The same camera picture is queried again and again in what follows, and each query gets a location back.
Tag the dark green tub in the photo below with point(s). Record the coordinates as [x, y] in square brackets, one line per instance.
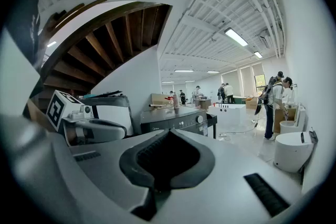
[239, 100]

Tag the ceiling light tube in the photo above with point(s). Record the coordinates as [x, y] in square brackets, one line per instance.
[236, 36]
[213, 71]
[183, 70]
[258, 54]

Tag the person's black shirt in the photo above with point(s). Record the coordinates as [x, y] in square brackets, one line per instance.
[26, 21]

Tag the white power strip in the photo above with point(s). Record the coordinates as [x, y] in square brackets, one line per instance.
[223, 135]

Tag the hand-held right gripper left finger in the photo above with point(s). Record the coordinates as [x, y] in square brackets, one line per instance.
[141, 162]

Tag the white and black robot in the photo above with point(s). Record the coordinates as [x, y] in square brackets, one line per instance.
[113, 112]

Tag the round white toilet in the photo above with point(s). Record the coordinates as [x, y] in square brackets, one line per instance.
[288, 149]

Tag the large open cardboard box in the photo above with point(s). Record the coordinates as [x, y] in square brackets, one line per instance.
[158, 99]

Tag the white bathtub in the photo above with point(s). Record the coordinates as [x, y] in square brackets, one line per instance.
[231, 114]

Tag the small cardboard box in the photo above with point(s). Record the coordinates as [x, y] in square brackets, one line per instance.
[252, 103]

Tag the brown cardboard box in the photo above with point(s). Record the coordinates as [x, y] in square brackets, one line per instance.
[277, 120]

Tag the window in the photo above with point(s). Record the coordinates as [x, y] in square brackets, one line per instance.
[260, 85]

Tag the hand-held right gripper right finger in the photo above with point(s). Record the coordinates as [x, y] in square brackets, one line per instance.
[189, 162]

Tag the black washing machine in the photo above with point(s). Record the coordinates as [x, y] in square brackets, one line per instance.
[168, 119]

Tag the black metal table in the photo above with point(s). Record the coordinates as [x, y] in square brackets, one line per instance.
[213, 119]

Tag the metal tube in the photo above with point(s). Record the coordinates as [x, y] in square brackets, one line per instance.
[157, 105]

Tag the ceiling air conditioner vent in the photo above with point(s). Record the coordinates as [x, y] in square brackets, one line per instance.
[265, 39]

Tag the blue glove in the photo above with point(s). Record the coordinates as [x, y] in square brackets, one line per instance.
[89, 96]

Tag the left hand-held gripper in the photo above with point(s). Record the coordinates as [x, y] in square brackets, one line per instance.
[59, 110]

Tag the wooden spiral staircase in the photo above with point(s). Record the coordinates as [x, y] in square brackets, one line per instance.
[105, 42]

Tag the pink spray bottle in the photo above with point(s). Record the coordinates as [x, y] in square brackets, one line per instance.
[176, 102]

